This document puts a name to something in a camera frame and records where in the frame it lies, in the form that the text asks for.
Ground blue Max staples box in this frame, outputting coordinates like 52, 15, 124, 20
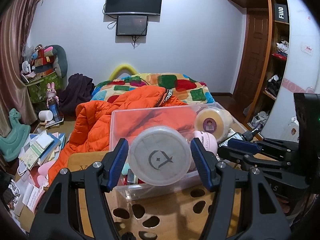
127, 168, 138, 185

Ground cream pads jar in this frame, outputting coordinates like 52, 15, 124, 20
194, 107, 233, 142

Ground white cotton pad container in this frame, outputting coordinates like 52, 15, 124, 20
127, 126, 192, 186

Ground teal soft case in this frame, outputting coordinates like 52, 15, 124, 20
121, 163, 131, 176

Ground green spray bottle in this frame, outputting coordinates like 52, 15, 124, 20
218, 128, 260, 147

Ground orange puffer jacket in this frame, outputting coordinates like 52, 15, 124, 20
48, 86, 196, 183

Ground clear plastic storage bin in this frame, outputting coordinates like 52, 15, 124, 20
110, 102, 246, 201

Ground stack of books papers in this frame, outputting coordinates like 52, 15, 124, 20
3, 131, 66, 233

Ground white mug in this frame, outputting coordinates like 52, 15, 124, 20
39, 110, 54, 122

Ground pink bunny figure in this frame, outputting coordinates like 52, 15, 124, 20
47, 82, 61, 122

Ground dark purple clothing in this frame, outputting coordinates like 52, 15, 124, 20
59, 73, 95, 116

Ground teal dinosaur plush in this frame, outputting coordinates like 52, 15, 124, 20
0, 108, 31, 162

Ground wooden wardrobe shelf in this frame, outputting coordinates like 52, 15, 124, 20
230, 0, 290, 128

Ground stuffed toys pile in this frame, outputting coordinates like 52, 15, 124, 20
20, 44, 68, 78

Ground black Fiio box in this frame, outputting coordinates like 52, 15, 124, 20
274, 3, 289, 23

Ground pink striped curtain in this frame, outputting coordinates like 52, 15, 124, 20
1, 0, 38, 137

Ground yellow foam ring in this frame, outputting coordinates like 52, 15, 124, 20
108, 63, 139, 81

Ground small black wall monitor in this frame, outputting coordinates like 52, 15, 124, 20
116, 15, 148, 36

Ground large black wall monitor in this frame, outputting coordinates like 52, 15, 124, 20
104, 0, 162, 16

